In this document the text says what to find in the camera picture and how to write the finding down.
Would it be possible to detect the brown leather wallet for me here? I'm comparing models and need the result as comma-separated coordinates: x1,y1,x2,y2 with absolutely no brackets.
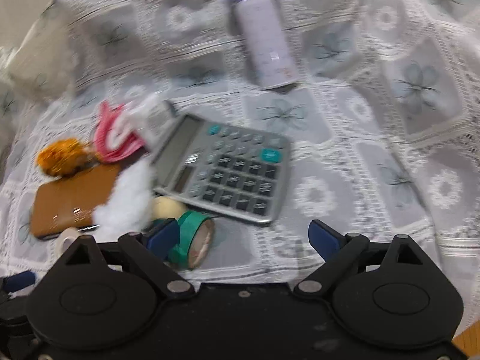
29,165,121,239

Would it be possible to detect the pink and white cloth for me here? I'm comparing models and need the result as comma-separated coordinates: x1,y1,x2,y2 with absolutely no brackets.
93,101,145,164

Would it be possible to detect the beige tape roll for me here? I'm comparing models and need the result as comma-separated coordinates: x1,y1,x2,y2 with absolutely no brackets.
56,228,88,254

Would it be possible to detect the green tape roll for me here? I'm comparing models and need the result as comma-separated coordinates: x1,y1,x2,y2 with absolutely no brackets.
168,211,215,270

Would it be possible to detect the orange pumpkin pouch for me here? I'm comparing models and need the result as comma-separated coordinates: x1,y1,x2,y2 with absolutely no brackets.
36,138,91,177

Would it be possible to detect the grey desk calculator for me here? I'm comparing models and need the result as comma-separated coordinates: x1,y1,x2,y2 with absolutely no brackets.
152,114,291,226

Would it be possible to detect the teal and cream mushroom stamp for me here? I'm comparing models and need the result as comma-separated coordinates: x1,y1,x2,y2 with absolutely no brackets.
152,196,188,224

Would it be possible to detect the floral lace cloth cover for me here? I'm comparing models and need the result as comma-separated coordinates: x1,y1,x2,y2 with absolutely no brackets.
1,0,479,328

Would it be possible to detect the white fluffy plush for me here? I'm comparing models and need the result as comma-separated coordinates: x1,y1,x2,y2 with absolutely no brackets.
93,157,154,242

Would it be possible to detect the purple water bottle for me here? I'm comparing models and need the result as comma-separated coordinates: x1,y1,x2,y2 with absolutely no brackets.
230,0,299,89

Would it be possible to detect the small white tube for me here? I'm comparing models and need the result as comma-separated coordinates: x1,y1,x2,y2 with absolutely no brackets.
128,93,176,149

